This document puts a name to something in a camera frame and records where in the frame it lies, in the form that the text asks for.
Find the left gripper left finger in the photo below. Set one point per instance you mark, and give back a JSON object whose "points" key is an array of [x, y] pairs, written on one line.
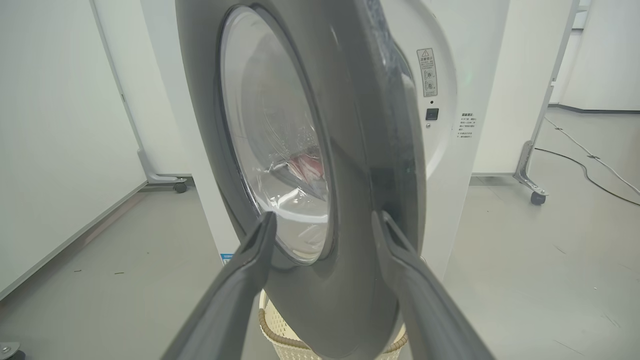
{"points": [[235, 300]]}

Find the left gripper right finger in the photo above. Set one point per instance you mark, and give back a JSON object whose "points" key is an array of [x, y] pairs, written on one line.
{"points": [[425, 310]]}

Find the red basketball jersey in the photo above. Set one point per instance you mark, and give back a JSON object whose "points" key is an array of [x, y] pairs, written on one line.
{"points": [[306, 166]]}

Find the dark grey round washer door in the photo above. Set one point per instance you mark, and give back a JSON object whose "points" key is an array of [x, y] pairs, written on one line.
{"points": [[350, 150]]}

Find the cream perforated laundry basket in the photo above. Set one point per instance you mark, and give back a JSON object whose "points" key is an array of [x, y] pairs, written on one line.
{"points": [[280, 346]]}

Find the white front-load washing machine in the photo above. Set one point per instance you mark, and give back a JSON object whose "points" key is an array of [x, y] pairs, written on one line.
{"points": [[447, 210]]}

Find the blue energy label sticker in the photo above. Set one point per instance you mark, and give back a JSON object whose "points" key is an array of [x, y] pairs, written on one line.
{"points": [[226, 258]]}

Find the white partition on casters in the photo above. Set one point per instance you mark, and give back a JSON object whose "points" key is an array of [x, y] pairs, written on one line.
{"points": [[152, 125]]}

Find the grey caster wheel leg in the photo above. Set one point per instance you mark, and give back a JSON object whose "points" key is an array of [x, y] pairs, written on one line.
{"points": [[500, 100]]}

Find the grey caster foot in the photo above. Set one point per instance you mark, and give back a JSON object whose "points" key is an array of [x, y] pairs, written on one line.
{"points": [[10, 350]]}

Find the grey warning sticker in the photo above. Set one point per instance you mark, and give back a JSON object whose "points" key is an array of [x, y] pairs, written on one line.
{"points": [[427, 72]]}

